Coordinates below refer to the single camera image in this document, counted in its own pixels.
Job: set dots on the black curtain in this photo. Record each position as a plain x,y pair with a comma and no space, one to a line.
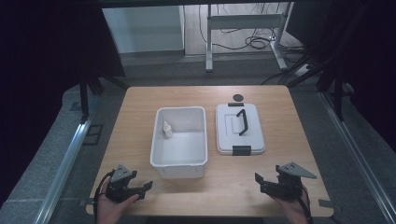
364,46
46,46

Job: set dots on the person's left hand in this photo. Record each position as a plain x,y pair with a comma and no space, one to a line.
110,209

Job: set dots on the black metal stand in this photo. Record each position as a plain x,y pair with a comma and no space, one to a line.
337,93
84,96

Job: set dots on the small white bottle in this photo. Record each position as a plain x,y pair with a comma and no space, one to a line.
167,130

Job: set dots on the white panel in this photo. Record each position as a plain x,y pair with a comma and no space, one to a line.
143,29

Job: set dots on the black floor frame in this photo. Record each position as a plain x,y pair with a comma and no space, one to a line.
92,134

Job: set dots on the white plastic storage box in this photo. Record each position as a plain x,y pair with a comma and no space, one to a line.
183,149

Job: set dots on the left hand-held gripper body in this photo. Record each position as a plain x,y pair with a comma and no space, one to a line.
120,183

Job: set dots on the person's right hand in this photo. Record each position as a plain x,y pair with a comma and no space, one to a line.
292,210

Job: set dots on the white power strip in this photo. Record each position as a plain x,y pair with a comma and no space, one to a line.
302,70

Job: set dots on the grey metal desk frame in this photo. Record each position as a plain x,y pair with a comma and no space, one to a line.
244,21

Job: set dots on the aluminium rail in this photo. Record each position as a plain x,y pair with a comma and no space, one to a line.
358,155
67,155

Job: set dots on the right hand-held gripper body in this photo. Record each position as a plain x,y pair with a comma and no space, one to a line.
291,183

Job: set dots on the black round table grommet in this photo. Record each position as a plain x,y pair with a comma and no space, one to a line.
238,97

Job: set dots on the grey table bracket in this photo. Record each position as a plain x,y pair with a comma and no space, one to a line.
326,203
85,202

